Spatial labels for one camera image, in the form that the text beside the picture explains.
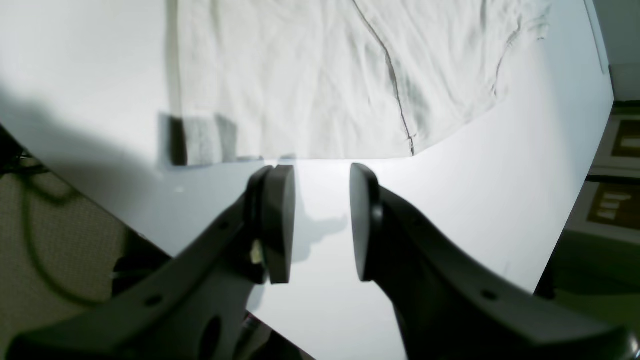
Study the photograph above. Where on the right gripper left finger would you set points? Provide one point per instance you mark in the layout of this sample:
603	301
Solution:
191	308

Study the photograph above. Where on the light grey T-shirt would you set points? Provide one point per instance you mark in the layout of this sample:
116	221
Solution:
341	79

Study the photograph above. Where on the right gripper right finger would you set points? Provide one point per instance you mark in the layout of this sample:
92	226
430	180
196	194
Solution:
448	306

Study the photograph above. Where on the cardboard boxes on shelf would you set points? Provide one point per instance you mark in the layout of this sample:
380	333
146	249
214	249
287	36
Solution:
612	184

